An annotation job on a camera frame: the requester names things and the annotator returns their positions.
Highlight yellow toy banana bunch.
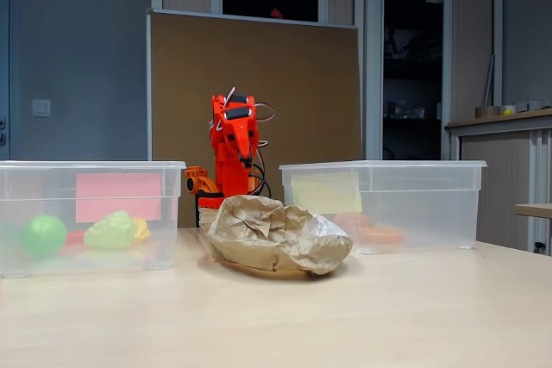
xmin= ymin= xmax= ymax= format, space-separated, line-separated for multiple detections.
xmin=130 ymin=217 xmax=152 ymax=244

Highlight brown toy doughnut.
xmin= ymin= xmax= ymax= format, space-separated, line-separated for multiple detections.
xmin=344 ymin=215 xmax=375 ymax=230

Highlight orange toy waffle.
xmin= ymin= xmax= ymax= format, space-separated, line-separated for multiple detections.
xmin=355 ymin=226 xmax=405 ymax=245

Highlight light green toy grapes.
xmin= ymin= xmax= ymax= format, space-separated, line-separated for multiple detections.
xmin=82 ymin=210 xmax=136 ymax=251

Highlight red toy chili pepper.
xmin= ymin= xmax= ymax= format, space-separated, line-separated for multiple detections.
xmin=64 ymin=229 xmax=87 ymax=251

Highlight green toy apple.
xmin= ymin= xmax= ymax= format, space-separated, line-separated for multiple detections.
xmin=20 ymin=215 xmax=68 ymax=259

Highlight yellow-green paper label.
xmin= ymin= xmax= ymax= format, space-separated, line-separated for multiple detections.
xmin=291 ymin=172 xmax=363 ymax=215

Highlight pink paper label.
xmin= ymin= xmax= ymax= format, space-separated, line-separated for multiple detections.
xmin=75 ymin=172 xmax=163 ymax=224

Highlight clear plastic bin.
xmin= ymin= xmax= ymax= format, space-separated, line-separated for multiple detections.
xmin=279 ymin=159 xmax=488 ymax=256
xmin=0 ymin=159 xmax=187 ymax=278

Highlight grey plastic storage bins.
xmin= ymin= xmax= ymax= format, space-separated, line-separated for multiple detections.
xmin=515 ymin=99 xmax=551 ymax=113

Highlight orange printed clamp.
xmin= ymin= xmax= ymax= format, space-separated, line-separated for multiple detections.
xmin=184 ymin=165 xmax=221 ymax=195

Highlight brown cork board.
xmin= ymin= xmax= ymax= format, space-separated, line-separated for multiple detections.
xmin=146 ymin=8 xmax=362 ymax=229

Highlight plywood base block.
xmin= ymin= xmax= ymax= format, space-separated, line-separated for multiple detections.
xmin=198 ymin=207 xmax=221 ymax=228

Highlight crumpled brown paper bag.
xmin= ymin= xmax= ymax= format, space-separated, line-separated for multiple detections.
xmin=208 ymin=194 xmax=354 ymax=277

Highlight leaning grey metal rod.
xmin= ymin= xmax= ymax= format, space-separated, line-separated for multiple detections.
xmin=481 ymin=53 xmax=496 ymax=107

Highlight grey cabinet with wooden top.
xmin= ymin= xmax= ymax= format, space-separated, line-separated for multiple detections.
xmin=444 ymin=108 xmax=552 ymax=255

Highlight wooden desk edge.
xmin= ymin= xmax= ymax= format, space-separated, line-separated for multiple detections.
xmin=513 ymin=203 xmax=552 ymax=220

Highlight black power cable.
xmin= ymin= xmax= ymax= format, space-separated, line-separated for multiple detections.
xmin=251 ymin=162 xmax=273 ymax=199

